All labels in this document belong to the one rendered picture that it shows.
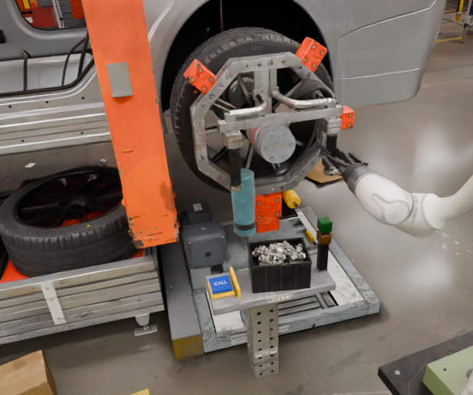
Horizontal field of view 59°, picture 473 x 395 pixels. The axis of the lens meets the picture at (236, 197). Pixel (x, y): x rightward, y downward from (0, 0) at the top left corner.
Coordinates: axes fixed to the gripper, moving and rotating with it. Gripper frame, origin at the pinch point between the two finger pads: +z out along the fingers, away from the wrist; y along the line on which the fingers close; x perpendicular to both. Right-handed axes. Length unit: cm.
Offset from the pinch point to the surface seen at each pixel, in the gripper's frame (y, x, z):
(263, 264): -30.4, -27.5, -18.5
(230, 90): -20, 5, 69
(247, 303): -38, -38, -23
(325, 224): -8.5, -17.4, -16.7
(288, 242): -18.4, -28.0, -9.0
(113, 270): -82, -45, 16
